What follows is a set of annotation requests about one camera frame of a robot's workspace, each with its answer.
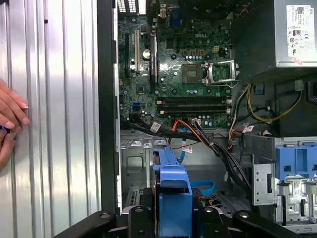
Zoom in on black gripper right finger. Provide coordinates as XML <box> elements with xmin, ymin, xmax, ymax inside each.
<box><xmin>193</xmin><ymin>188</ymin><xmax>307</xmax><ymax>238</ymax></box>

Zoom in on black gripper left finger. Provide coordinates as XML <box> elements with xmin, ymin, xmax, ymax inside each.
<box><xmin>53</xmin><ymin>188</ymin><xmax>156</xmax><ymax>238</ymax></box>

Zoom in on hard disk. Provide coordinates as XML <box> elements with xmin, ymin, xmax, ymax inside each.
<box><xmin>151</xmin><ymin>146</ymin><xmax>199</xmax><ymax>238</ymax></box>

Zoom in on blue disk data wire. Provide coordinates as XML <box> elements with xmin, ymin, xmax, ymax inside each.
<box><xmin>181</xmin><ymin>125</ymin><xmax>215</xmax><ymax>197</ymax></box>

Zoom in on silver metal disk bay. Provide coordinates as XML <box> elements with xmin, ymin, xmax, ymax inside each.
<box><xmin>120</xmin><ymin>131</ymin><xmax>250</xmax><ymax>215</ymax></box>

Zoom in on person bare hand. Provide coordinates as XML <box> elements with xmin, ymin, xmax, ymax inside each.
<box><xmin>0</xmin><ymin>78</ymin><xmax>31</xmax><ymax>172</ymax></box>

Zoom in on silver metal drive cage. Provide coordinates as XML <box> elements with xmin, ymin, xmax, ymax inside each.
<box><xmin>251</xmin><ymin>136</ymin><xmax>317</xmax><ymax>238</ymax></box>

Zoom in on blue plastic drive latch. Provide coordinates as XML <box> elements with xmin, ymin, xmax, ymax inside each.
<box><xmin>274</xmin><ymin>145</ymin><xmax>317</xmax><ymax>179</ymax></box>

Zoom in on black RAM slot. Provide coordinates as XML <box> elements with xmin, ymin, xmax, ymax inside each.
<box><xmin>157</xmin><ymin>96</ymin><xmax>233</xmax><ymax>107</ymax></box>
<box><xmin>157</xmin><ymin>106</ymin><xmax>233</xmax><ymax>117</ymax></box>

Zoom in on black open PC case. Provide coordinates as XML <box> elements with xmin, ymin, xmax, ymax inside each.
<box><xmin>96</xmin><ymin>0</ymin><xmax>317</xmax><ymax>238</ymax></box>

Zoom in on CPU socket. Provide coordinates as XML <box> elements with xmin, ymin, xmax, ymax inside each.
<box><xmin>181</xmin><ymin>63</ymin><xmax>206</xmax><ymax>85</ymax></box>

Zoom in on black expansion slot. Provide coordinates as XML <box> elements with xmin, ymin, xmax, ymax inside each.
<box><xmin>149</xmin><ymin>34</ymin><xmax>159</xmax><ymax>84</ymax></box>
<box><xmin>123</xmin><ymin>31</ymin><xmax>131</xmax><ymax>78</ymax></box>

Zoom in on green motherboard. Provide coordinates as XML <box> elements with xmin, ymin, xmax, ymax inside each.
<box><xmin>118</xmin><ymin>14</ymin><xmax>234</xmax><ymax>129</ymax></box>

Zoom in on white expansion slot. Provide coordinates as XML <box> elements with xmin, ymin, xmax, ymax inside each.
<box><xmin>134</xmin><ymin>29</ymin><xmax>139</xmax><ymax>72</ymax></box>

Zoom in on blue VGA port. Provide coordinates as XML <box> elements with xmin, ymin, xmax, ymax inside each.
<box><xmin>169</xmin><ymin>14</ymin><xmax>183</xmax><ymax>27</ymax></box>

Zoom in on grey power supply box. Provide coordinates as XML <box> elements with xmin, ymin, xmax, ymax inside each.
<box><xmin>230</xmin><ymin>0</ymin><xmax>317</xmax><ymax>75</ymax></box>

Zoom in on orange flat wire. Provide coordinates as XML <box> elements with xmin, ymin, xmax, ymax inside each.
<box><xmin>172</xmin><ymin>119</ymin><xmax>214</xmax><ymax>147</ymax></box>

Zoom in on yellow black wire bundle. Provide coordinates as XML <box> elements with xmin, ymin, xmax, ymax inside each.
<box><xmin>234</xmin><ymin>83</ymin><xmax>303</xmax><ymax>122</ymax></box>

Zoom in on thin wire locking lever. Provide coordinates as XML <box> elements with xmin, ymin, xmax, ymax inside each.
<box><xmin>205</xmin><ymin>79</ymin><xmax>241</xmax><ymax>88</ymax></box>

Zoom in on metal socket cover frame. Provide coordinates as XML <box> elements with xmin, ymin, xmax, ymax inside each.
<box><xmin>203</xmin><ymin>59</ymin><xmax>240</xmax><ymax>83</ymax></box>

